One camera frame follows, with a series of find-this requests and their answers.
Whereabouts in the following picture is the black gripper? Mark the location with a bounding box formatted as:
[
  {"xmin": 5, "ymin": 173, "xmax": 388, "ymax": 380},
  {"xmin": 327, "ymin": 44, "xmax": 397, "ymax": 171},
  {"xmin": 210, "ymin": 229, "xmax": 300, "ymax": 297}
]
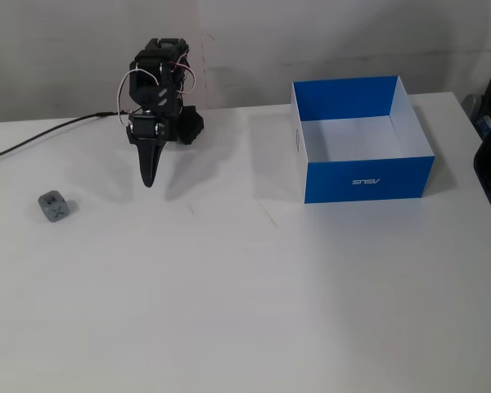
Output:
[{"xmin": 126, "ymin": 115, "xmax": 178, "ymax": 189}]

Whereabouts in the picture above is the gray block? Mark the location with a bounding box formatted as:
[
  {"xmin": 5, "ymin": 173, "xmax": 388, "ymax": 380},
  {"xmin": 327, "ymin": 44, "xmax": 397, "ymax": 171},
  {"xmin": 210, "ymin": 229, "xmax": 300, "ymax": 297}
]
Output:
[{"xmin": 38, "ymin": 190, "xmax": 75, "ymax": 224}]

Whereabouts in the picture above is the blue and white cardboard box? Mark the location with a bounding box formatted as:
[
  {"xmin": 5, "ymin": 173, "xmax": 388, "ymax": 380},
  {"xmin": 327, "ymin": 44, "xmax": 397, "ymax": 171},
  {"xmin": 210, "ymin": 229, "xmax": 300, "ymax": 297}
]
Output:
[{"xmin": 290, "ymin": 75, "xmax": 436, "ymax": 205}]

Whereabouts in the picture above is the gray plastic object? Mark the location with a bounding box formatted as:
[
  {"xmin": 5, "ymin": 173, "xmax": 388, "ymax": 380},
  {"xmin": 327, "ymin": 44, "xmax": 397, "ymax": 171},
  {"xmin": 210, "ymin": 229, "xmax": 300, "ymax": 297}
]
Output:
[{"xmin": 462, "ymin": 93, "xmax": 491, "ymax": 142}]

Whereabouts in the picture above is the white servo wire loop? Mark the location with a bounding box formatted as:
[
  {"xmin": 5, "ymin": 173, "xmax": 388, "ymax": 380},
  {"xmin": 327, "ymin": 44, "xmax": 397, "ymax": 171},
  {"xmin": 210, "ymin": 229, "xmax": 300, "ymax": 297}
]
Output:
[{"xmin": 116, "ymin": 69, "xmax": 145, "ymax": 124}]

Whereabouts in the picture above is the red white servo wire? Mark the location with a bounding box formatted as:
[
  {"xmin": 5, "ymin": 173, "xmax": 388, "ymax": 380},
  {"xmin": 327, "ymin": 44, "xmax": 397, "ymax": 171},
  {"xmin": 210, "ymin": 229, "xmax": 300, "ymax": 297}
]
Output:
[{"xmin": 166, "ymin": 60, "xmax": 198, "ymax": 97}]

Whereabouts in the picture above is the black power cable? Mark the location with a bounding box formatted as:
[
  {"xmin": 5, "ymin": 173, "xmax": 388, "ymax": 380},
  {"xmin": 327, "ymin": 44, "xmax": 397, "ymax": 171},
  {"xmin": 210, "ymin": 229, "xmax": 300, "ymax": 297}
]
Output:
[{"xmin": 0, "ymin": 111, "xmax": 120, "ymax": 166}]

